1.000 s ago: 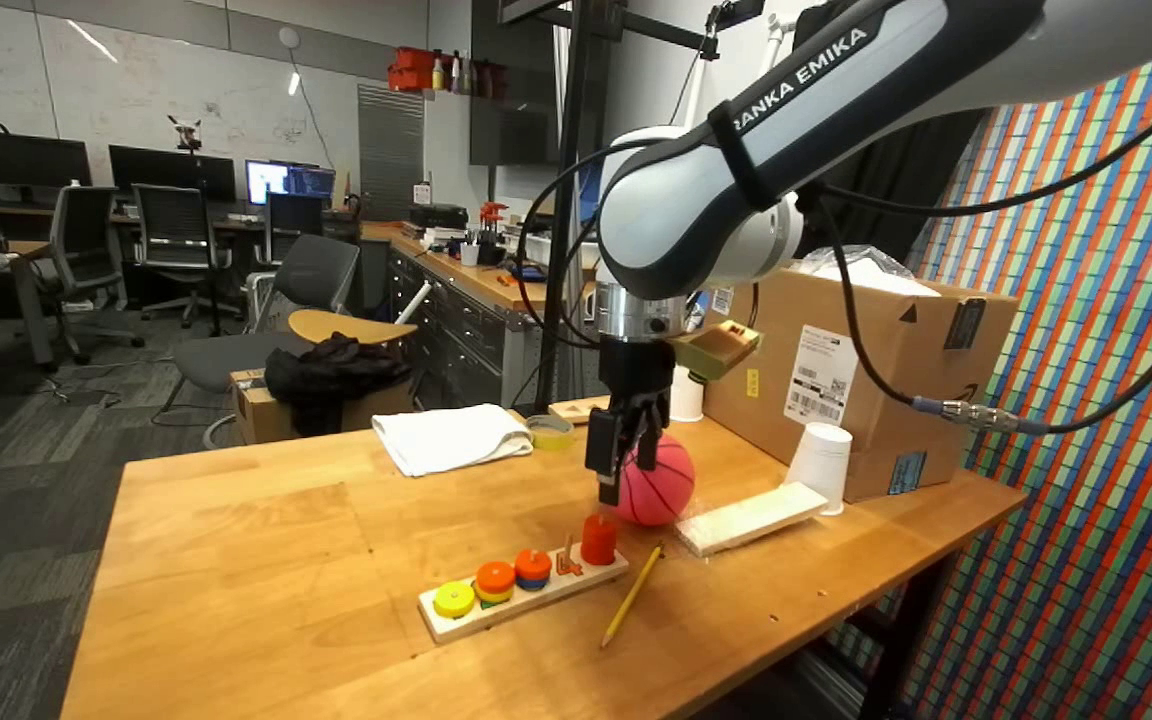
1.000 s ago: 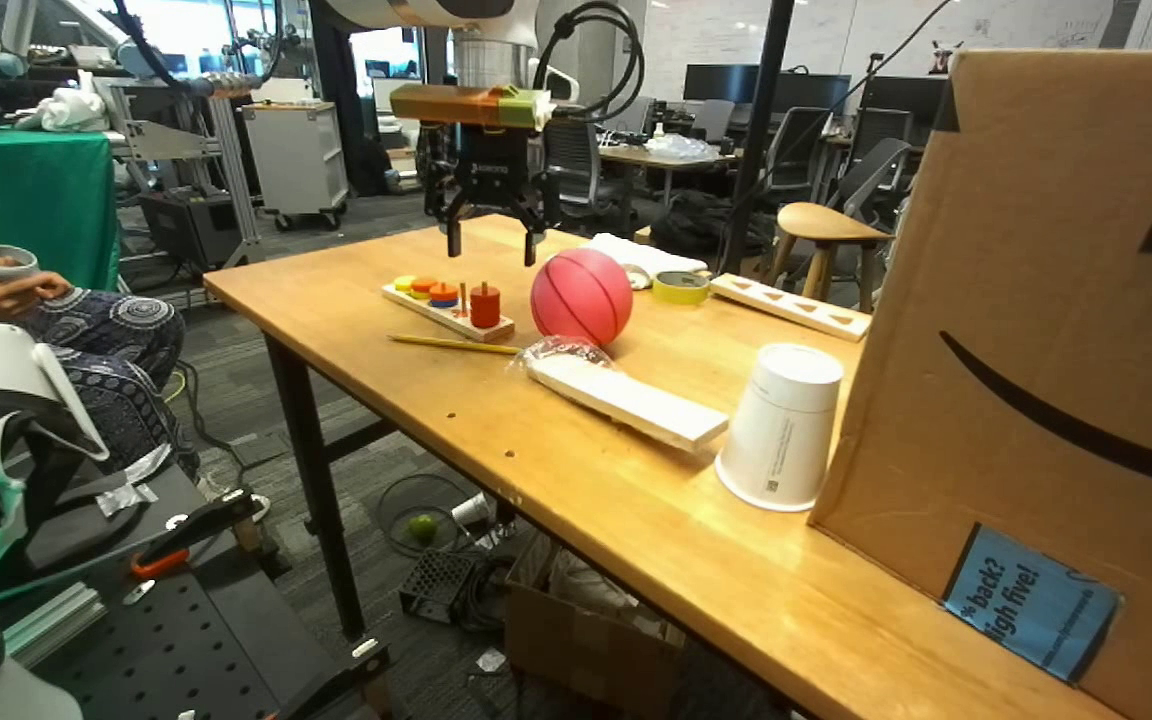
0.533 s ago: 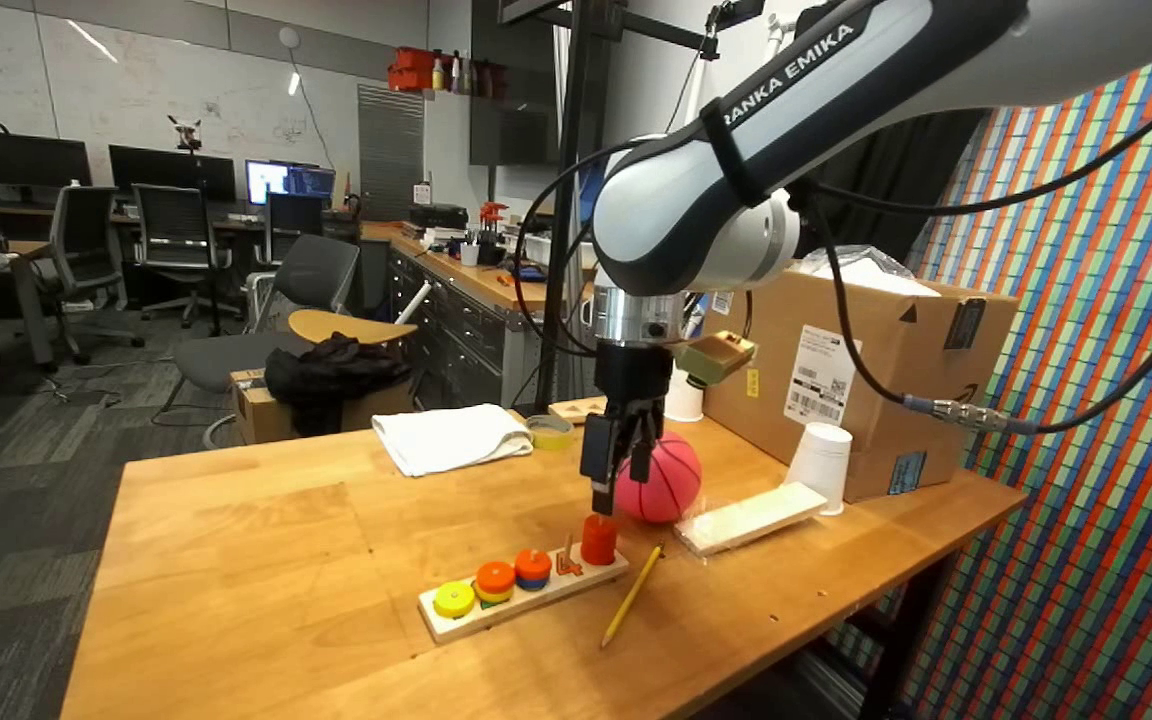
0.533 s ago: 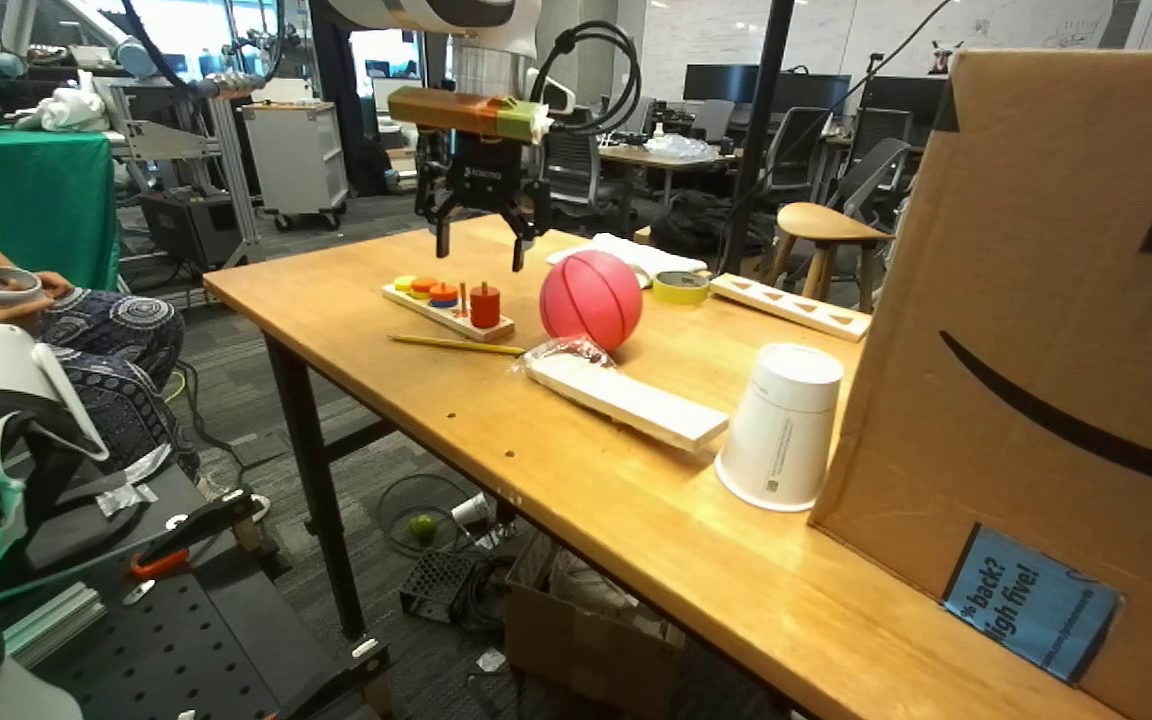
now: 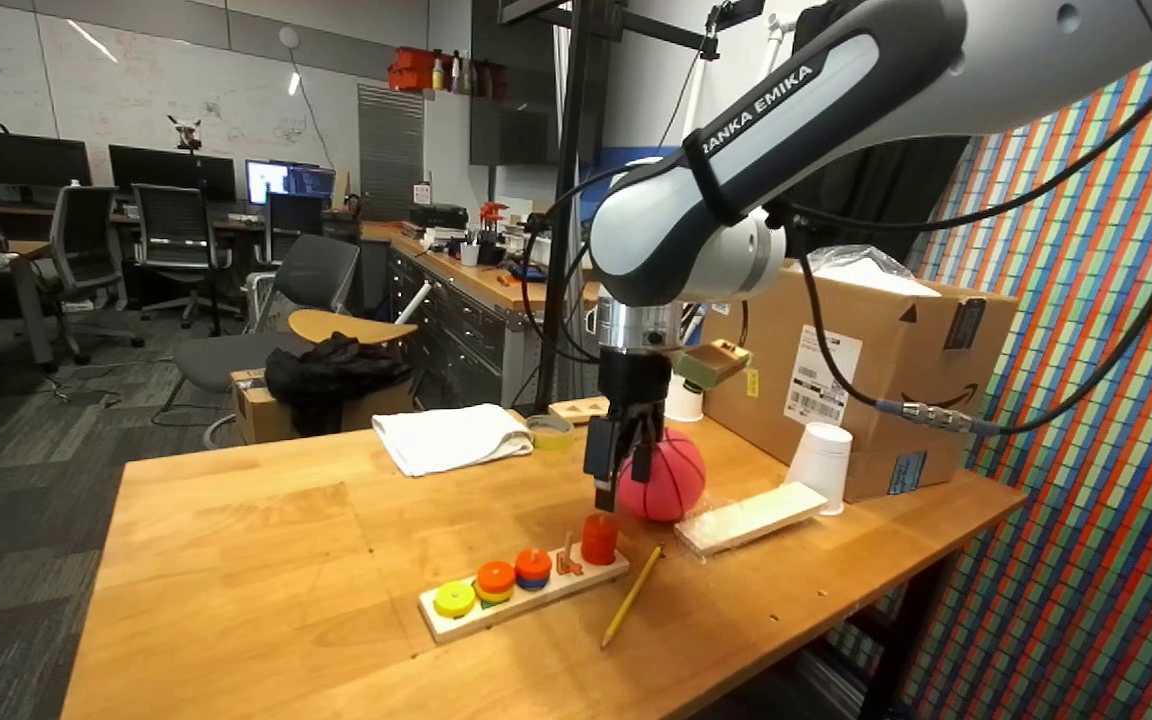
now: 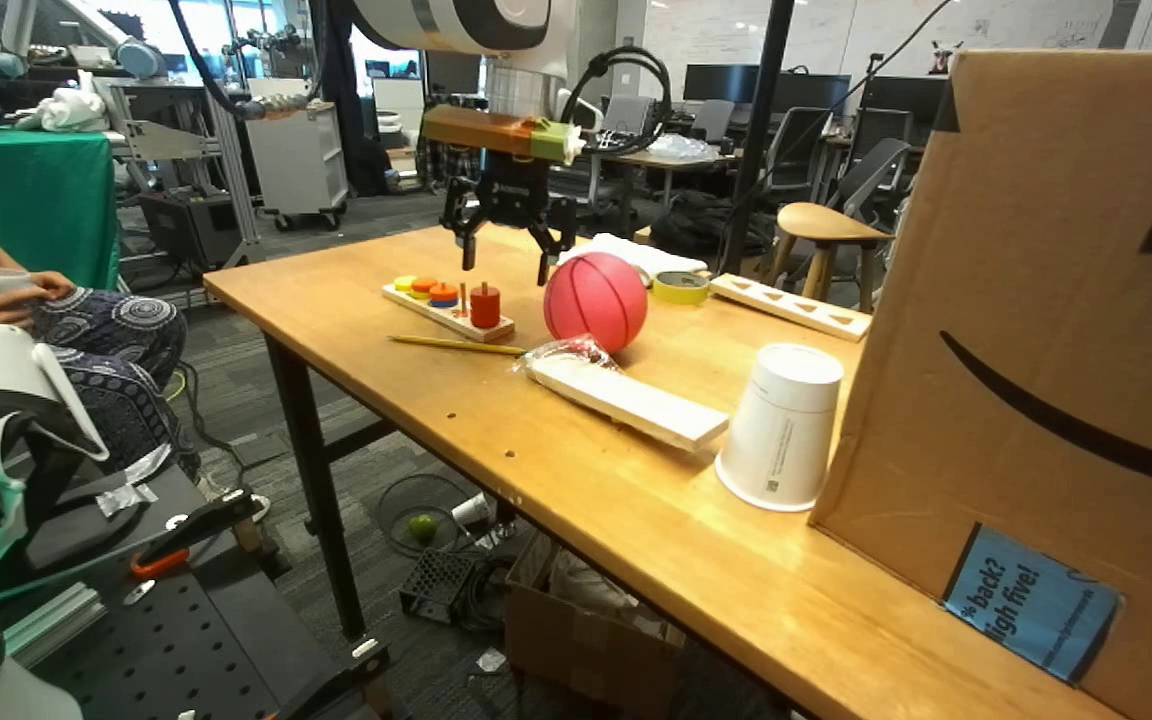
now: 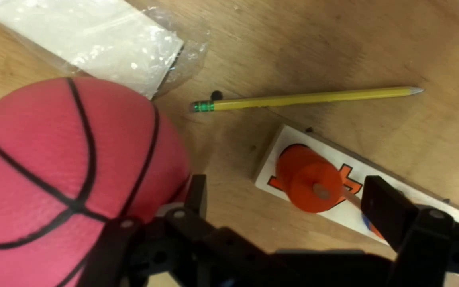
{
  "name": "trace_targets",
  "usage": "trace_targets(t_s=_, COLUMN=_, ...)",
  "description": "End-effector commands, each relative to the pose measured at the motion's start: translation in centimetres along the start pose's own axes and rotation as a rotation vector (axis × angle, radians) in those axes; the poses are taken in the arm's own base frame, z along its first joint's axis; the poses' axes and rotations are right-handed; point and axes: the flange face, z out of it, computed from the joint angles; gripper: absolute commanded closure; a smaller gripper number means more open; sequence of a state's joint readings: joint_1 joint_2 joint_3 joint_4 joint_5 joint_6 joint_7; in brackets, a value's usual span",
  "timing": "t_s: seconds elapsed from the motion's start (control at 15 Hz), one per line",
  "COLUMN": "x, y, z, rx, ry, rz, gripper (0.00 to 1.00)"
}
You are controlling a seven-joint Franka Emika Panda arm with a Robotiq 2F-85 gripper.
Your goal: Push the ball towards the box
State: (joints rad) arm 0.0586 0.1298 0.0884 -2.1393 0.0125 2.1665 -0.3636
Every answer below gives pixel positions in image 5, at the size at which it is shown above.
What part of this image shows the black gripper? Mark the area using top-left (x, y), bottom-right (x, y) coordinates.
top-left (579, 339), bottom-right (677, 520)

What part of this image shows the pink rubber basketball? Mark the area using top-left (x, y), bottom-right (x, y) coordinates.
top-left (611, 427), bottom-right (712, 526)

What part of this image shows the large cardboard shipping box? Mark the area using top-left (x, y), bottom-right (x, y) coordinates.
top-left (704, 256), bottom-right (1025, 502)

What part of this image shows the long wooden shape board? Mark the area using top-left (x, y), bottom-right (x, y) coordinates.
top-left (550, 392), bottom-right (615, 427)

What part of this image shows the small yellow bowl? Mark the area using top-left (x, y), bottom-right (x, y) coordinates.
top-left (524, 408), bottom-right (579, 451)

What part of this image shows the small white cup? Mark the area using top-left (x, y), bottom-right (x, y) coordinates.
top-left (661, 371), bottom-right (712, 427)

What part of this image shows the red cylinder peg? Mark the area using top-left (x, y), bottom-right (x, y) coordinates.
top-left (579, 512), bottom-right (625, 569)

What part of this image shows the white rectangular foam block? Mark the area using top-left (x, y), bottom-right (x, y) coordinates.
top-left (670, 478), bottom-right (830, 561)

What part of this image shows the yellow pencil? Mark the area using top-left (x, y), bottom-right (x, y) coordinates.
top-left (594, 540), bottom-right (666, 654)

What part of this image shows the white wooden peg board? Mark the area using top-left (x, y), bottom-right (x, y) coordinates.
top-left (416, 540), bottom-right (634, 648)

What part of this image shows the tall white cup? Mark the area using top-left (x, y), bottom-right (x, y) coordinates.
top-left (784, 421), bottom-right (861, 524)

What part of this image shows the wooden top workbench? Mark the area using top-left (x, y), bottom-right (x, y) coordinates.
top-left (357, 217), bottom-right (611, 412)

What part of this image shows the black vertical pole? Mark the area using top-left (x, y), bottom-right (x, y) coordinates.
top-left (530, 0), bottom-right (611, 421)

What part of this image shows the black bag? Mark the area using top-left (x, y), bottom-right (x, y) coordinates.
top-left (263, 330), bottom-right (416, 440)

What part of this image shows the round wooden stool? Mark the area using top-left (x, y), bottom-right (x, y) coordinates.
top-left (284, 302), bottom-right (418, 353)

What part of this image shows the clear plastic bag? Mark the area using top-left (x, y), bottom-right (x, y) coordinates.
top-left (802, 240), bottom-right (942, 301)

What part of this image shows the grey office chair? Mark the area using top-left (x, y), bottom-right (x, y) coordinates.
top-left (172, 233), bottom-right (366, 402)

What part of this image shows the low wooden crate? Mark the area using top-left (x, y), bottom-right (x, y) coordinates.
top-left (228, 368), bottom-right (423, 447)

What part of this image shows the lit blue computer monitor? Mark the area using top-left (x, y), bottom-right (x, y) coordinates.
top-left (240, 155), bottom-right (340, 212)

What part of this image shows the orange shelf container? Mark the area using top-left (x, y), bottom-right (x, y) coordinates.
top-left (383, 43), bottom-right (439, 100)

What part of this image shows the multicolour woven backdrop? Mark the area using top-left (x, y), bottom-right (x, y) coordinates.
top-left (868, 22), bottom-right (1152, 720)

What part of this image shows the black mesh office chair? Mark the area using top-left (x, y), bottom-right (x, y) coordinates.
top-left (128, 179), bottom-right (242, 335)
top-left (44, 179), bottom-right (149, 368)

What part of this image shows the black computer monitor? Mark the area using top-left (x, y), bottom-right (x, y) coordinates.
top-left (103, 143), bottom-right (240, 206)

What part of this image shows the wide black monitor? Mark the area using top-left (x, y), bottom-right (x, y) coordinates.
top-left (0, 120), bottom-right (96, 190)

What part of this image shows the yellowish wrist camera box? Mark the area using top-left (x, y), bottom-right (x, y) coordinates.
top-left (670, 335), bottom-right (757, 392)

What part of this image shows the dark orange ring stack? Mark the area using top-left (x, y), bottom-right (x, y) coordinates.
top-left (512, 543), bottom-right (554, 595)

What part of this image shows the orange and yellow ring stack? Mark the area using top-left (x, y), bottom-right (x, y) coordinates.
top-left (472, 557), bottom-right (519, 612)

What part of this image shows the yellow-green ring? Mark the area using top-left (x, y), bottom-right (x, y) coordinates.
top-left (427, 577), bottom-right (479, 624)

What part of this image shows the black cable with connector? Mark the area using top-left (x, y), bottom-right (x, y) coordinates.
top-left (788, 217), bottom-right (1152, 443)

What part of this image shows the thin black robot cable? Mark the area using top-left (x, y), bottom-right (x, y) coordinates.
top-left (784, 31), bottom-right (1152, 237)

